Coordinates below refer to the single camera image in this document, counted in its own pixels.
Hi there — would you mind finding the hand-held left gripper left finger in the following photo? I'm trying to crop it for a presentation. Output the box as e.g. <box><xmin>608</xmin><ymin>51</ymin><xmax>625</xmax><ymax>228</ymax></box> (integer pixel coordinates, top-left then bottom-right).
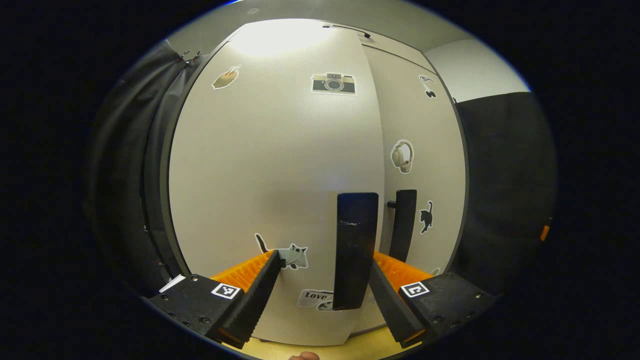
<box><xmin>145</xmin><ymin>249</ymin><xmax>282</xmax><ymax>350</ymax></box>

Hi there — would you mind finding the black backdrop cloth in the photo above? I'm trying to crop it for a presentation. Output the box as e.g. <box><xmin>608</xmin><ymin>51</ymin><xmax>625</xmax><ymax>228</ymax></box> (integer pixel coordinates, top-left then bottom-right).
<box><xmin>452</xmin><ymin>91</ymin><xmax>558</xmax><ymax>301</ymax></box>
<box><xmin>85</xmin><ymin>40</ymin><xmax>201</xmax><ymax>301</ymax></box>

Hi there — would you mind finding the white cabinet drawer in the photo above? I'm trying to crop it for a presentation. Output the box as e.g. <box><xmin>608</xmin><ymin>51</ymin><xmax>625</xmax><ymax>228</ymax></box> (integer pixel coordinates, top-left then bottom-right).
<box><xmin>320</xmin><ymin>21</ymin><xmax>436</xmax><ymax>71</ymax></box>

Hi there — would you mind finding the white cabinet door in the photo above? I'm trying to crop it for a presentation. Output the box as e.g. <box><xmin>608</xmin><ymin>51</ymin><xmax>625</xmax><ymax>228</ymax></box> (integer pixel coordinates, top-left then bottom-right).
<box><xmin>361</xmin><ymin>44</ymin><xmax>468</xmax><ymax>281</ymax></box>
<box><xmin>167</xmin><ymin>19</ymin><xmax>386</xmax><ymax>347</ymax></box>

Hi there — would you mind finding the grey and white cabinet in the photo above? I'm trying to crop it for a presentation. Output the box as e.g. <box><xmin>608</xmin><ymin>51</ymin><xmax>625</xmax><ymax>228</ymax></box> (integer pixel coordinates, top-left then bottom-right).
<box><xmin>142</xmin><ymin>19</ymin><xmax>471</xmax><ymax>351</ymax></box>

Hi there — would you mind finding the black drawer handle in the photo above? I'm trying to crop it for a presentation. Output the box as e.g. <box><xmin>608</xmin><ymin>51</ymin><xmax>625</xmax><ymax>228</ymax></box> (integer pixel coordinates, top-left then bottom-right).
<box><xmin>322</xmin><ymin>22</ymin><xmax>372</xmax><ymax>39</ymax></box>

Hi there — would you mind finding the black left door handle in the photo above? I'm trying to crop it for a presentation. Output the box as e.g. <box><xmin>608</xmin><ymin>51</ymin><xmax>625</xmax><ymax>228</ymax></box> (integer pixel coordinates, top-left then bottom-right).
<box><xmin>333</xmin><ymin>192</ymin><xmax>380</xmax><ymax>311</ymax></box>

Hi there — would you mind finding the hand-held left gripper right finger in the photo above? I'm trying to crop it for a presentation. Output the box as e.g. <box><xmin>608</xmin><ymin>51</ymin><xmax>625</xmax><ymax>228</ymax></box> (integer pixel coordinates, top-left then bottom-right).
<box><xmin>367</xmin><ymin>250</ymin><xmax>496</xmax><ymax>349</ymax></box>

